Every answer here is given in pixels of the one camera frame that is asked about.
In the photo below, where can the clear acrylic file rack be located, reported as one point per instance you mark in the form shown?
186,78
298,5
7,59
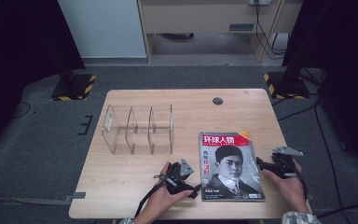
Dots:
136,130

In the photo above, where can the magazine with portrait cover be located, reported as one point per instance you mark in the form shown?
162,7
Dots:
230,168

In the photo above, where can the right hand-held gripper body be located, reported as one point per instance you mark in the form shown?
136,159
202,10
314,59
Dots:
284,163

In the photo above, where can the person's left hand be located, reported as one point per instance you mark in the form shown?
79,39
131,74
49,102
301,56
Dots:
158,202

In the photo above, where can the white power strip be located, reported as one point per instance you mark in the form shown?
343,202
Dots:
260,2

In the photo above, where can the striped black stand base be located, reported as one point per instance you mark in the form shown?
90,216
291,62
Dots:
74,88
287,87

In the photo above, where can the round dark table grommet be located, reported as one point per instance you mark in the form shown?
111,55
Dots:
217,101

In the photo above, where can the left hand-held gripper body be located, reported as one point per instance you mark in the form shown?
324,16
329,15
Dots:
177,172

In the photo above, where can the person's right hand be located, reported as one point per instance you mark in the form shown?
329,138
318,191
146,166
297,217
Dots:
292,193

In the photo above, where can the light wooden desk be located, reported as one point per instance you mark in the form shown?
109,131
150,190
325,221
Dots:
199,17

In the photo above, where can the dark curtain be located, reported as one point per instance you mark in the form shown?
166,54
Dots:
21,46
338,46

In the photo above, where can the white cabinet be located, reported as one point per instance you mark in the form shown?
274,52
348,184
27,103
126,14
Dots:
105,28

